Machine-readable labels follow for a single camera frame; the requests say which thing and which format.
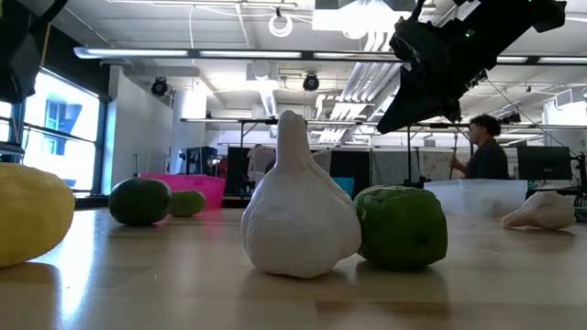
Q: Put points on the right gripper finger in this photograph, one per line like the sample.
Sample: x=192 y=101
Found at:
x=435 y=110
x=403 y=96

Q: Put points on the green bell pepper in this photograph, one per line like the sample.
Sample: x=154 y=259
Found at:
x=403 y=229

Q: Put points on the large white garlic bulb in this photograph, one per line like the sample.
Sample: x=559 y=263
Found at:
x=298 y=220

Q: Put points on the green lime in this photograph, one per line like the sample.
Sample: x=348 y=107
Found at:
x=190 y=204

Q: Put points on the dark green avocado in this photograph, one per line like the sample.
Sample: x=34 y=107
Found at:
x=140 y=201

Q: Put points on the yellow lemon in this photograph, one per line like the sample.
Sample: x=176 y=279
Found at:
x=32 y=215

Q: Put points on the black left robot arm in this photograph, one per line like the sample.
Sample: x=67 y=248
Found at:
x=23 y=46

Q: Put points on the grey patterned hanging cloth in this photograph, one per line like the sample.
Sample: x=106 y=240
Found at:
x=394 y=167

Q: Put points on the person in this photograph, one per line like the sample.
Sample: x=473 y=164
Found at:
x=488 y=160

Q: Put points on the black hanging cloth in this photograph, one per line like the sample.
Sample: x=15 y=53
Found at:
x=353 y=165

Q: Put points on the black round ceiling speaker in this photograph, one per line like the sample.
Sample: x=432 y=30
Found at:
x=311 y=82
x=159 y=87

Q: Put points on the white translucent plastic basket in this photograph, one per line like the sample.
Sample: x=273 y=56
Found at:
x=477 y=197

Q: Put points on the teal plastic basket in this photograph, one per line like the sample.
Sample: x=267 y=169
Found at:
x=344 y=187

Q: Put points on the black flat monitor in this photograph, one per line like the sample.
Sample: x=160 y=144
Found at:
x=543 y=162

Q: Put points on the white hanging shirt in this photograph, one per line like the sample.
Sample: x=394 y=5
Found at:
x=261 y=160

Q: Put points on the pink plastic basket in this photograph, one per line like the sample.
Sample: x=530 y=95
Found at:
x=206 y=188

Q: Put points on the long ceiling light bar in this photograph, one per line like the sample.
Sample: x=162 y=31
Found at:
x=137 y=52

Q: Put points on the white ceiling air duct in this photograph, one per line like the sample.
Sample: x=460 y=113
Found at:
x=263 y=73

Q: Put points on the black window frame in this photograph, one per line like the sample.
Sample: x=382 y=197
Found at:
x=102 y=137

